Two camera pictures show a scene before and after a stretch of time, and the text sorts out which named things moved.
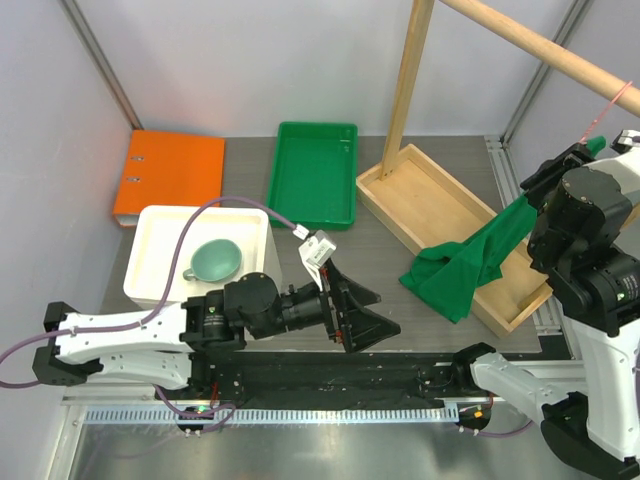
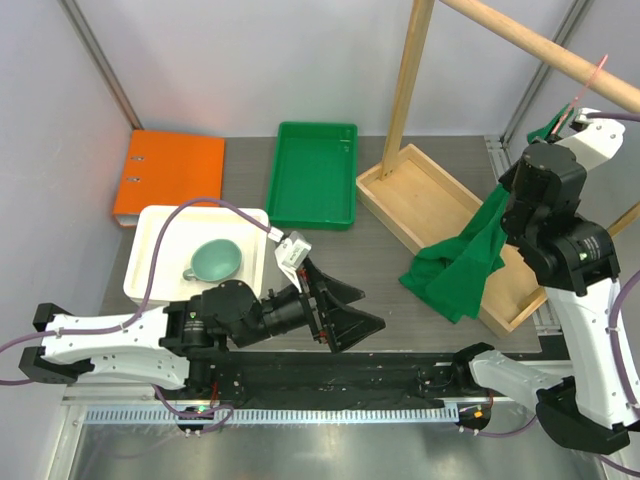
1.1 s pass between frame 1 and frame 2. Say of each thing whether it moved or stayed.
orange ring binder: stayed
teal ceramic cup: stayed
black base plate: stayed
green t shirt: moved
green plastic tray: stayed
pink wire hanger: moved
